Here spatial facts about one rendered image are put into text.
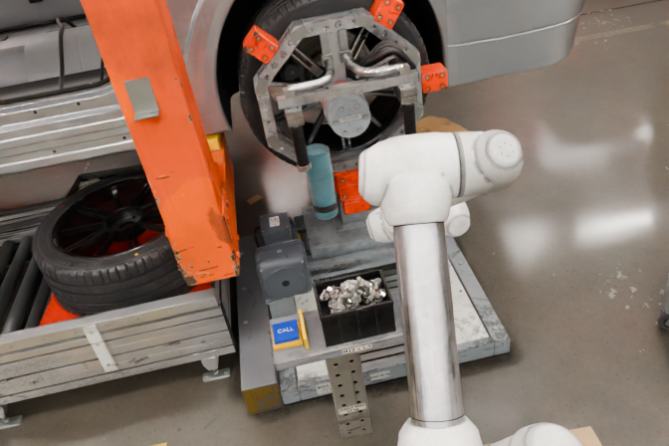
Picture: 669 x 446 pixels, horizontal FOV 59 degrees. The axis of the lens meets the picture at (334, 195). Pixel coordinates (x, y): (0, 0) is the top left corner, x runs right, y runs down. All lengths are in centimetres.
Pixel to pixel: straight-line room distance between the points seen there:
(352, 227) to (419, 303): 128
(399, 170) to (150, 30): 68
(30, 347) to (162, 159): 89
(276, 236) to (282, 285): 19
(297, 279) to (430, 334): 98
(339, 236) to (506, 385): 83
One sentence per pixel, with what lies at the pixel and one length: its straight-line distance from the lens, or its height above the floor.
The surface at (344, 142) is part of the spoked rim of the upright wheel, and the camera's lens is 215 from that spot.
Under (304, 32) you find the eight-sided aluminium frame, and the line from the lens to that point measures 185.
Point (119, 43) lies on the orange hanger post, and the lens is 148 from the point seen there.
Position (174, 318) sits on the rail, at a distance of 205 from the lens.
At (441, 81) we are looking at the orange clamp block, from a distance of 202.
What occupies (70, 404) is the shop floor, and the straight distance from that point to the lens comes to 245.
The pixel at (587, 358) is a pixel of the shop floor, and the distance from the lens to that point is 223.
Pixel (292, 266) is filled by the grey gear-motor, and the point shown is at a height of 38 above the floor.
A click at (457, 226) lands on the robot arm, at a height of 65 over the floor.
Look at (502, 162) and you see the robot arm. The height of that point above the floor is 108.
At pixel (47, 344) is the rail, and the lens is 219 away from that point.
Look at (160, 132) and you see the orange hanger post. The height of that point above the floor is 103.
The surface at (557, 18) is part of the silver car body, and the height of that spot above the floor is 92.
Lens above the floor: 168
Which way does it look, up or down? 34 degrees down
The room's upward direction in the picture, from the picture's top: 9 degrees counter-clockwise
